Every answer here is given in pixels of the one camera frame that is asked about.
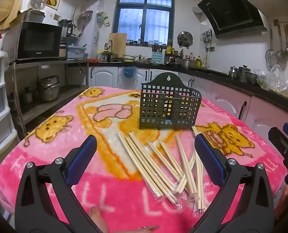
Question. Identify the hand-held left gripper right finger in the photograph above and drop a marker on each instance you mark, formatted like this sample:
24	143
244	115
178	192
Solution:
209	159

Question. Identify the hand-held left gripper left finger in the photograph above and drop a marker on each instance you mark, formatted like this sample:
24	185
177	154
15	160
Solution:
83	157

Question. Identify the bunch of wooden chopsticks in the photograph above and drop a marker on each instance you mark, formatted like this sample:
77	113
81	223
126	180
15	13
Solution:
147	167

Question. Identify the dark green perforated utensil holder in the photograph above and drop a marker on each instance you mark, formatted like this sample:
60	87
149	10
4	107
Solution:
153	106

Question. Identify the row of hanging kitchen utensils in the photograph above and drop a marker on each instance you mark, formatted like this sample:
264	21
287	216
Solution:
281	55

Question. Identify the person's left hand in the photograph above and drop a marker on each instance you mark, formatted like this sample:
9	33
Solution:
98	218

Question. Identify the clear plastic bags of vegetables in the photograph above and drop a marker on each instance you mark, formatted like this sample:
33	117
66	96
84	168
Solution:
272	81

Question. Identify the pink printed blanket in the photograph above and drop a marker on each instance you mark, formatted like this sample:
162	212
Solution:
61	106

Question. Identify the steel bowl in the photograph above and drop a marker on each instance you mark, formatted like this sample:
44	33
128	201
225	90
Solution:
250	77

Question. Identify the stack of steel pots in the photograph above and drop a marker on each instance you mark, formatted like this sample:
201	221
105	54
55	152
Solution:
49	92

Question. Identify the small steel teapot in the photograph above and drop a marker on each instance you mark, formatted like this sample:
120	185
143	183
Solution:
233	72

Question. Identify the white lower kitchen cabinets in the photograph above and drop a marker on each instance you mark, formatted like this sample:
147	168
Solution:
102	77

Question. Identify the small steel shelf kettle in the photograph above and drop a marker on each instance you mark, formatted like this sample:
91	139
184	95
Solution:
27	97

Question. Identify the black kitchen countertop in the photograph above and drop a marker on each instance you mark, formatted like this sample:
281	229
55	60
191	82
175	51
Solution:
214	72

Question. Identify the blue hanging trash bag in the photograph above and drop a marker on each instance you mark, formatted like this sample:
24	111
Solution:
130	72

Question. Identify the steel stock pot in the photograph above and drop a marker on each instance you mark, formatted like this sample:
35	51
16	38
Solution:
185	64

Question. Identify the group of condiment bottles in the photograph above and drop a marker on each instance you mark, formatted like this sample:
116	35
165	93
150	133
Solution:
198	62

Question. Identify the metal shelf rack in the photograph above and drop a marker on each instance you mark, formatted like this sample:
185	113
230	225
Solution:
49	63

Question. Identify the blue plastic dish box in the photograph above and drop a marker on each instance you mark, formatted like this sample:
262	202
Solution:
76	52

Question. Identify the yellowish bowl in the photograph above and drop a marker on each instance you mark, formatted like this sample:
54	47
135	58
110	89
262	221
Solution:
129	58

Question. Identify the black rack with bottles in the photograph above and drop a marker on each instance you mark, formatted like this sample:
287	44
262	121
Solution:
172	53

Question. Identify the blue knife holder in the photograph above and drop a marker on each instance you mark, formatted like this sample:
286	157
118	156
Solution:
157	57

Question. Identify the wooden cutting board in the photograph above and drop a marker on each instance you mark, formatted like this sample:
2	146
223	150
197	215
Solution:
118	45

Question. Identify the cluster of hanging kitchen tools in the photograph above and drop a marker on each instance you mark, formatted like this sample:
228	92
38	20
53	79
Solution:
208	36

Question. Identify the hanging steel pot lid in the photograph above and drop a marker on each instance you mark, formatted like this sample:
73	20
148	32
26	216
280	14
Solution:
184	38

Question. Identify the black microwave oven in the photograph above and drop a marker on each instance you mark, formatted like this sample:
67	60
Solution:
37	40

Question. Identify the blender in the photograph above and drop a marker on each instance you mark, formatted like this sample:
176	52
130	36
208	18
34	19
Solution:
66	30

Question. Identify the row of spice jars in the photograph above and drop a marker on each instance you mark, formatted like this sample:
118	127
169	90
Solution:
146	43

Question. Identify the black range hood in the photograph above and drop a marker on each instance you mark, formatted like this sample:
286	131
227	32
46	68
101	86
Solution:
231	7

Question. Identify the hanging packets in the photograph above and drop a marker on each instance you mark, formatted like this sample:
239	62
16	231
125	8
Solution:
105	20

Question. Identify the hanging copper pan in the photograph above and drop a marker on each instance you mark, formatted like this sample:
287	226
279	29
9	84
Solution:
85	14

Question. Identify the dark framed window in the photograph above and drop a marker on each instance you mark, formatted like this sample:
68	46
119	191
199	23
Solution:
134	21

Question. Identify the glass dome lid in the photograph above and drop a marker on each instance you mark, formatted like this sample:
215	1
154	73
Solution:
38	1

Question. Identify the wall outlet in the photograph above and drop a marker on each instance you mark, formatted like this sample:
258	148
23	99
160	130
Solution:
211	48
57	17

